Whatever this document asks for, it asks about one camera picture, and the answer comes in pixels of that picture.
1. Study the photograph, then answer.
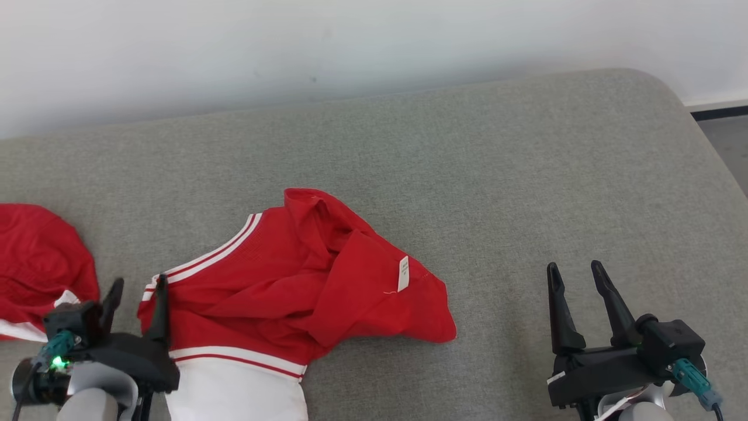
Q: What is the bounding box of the left gripper teal plug cable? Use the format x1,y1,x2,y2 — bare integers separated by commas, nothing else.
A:
12,330,80,421

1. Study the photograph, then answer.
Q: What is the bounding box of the grey fabric sofa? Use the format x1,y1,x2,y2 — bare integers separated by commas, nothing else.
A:
0,68,748,421

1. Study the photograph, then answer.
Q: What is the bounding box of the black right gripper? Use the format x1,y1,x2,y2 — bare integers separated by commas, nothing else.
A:
546,260,707,409

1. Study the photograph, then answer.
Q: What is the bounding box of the right gripper teal plug cable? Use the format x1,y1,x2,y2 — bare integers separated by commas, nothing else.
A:
672,358,725,421

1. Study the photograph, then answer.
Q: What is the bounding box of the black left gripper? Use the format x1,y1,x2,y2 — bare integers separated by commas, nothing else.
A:
44,274,181,392

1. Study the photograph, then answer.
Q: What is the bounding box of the gripper teal plug cable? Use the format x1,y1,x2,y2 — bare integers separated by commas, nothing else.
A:
672,358,725,421
12,330,80,421

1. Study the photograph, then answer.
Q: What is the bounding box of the red Bulls shorts white hem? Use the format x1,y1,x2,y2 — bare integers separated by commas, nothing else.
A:
0,203,101,343

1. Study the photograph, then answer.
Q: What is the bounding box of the black baseboard strip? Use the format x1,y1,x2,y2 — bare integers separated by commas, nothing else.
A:
690,104,748,122

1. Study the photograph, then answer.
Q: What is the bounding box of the red Bulls 23 jersey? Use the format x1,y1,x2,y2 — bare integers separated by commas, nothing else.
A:
137,187,458,421

